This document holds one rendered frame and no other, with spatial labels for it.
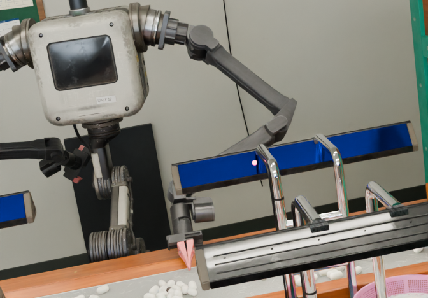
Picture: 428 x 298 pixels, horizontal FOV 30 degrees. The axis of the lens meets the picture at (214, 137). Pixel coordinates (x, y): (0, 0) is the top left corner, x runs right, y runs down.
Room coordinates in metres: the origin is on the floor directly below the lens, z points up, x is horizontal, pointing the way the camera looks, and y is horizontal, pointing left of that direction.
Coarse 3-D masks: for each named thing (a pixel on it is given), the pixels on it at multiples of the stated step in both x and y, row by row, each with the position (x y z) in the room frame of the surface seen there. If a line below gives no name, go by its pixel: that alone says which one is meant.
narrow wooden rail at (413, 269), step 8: (416, 264) 1.85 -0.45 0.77; (424, 264) 1.85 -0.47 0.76; (392, 272) 1.83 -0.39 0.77; (400, 272) 1.83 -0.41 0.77; (408, 272) 1.82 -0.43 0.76; (416, 272) 1.81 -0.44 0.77; (424, 272) 1.81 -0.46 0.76; (336, 280) 1.84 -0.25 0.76; (344, 280) 1.83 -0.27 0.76; (360, 280) 1.82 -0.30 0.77; (368, 280) 1.81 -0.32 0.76; (408, 280) 1.81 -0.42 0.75; (416, 280) 1.81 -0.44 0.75; (424, 280) 1.81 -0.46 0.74; (296, 288) 1.83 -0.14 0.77; (320, 288) 1.80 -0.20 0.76; (328, 288) 1.80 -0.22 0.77; (336, 288) 1.79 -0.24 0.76; (344, 288) 1.79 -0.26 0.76; (360, 288) 1.79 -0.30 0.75; (400, 288) 1.80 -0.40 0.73; (256, 296) 1.82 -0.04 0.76; (264, 296) 1.81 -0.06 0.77; (272, 296) 1.80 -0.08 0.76; (280, 296) 1.80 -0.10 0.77; (320, 296) 1.79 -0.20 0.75; (328, 296) 1.79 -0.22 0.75; (336, 296) 1.79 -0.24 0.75; (344, 296) 1.79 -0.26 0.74
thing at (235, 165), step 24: (408, 120) 1.96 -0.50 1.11; (288, 144) 1.92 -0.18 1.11; (312, 144) 1.92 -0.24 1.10; (336, 144) 1.92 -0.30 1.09; (360, 144) 1.92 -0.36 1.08; (384, 144) 1.92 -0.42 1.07; (408, 144) 1.92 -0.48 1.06; (192, 168) 1.89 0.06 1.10; (216, 168) 1.89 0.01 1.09; (240, 168) 1.89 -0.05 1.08; (264, 168) 1.89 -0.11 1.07; (288, 168) 1.89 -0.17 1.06; (312, 168) 1.89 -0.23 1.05; (192, 192) 1.87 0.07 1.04
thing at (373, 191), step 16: (368, 192) 1.52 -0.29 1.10; (384, 192) 1.44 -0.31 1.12; (304, 208) 1.43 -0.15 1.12; (368, 208) 1.53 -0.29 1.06; (400, 208) 1.37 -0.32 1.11; (304, 224) 1.51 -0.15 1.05; (320, 224) 1.36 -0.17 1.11; (304, 272) 1.52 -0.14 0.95; (384, 272) 1.53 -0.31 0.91; (304, 288) 1.52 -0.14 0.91; (384, 288) 1.53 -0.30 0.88
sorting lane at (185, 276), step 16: (384, 256) 1.99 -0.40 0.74; (400, 256) 1.97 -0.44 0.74; (416, 256) 1.96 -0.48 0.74; (176, 272) 2.10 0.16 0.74; (192, 272) 2.08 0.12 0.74; (368, 272) 1.91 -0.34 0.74; (96, 288) 2.07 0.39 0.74; (112, 288) 2.06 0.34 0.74; (128, 288) 2.04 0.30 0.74; (144, 288) 2.02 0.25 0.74; (224, 288) 1.94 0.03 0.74; (240, 288) 1.93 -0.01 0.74; (256, 288) 1.91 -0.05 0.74; (272, 288) 1.90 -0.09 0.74
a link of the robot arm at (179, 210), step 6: (174, 204) 2.21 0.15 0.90; (180, 204) 2.20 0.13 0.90; (186, 204) 2.21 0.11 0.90; (192, 204) 2.22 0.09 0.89; (174, 210) 2.20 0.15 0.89; (180, 210) 2.19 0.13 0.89; (186, 210) 2.19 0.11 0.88; (192, 210) 2.20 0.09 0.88; (174, 216) 2.18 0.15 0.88; (180, 216) 2.17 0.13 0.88; (186, 216) 2.18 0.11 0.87; (192, 216) 2.20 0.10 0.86
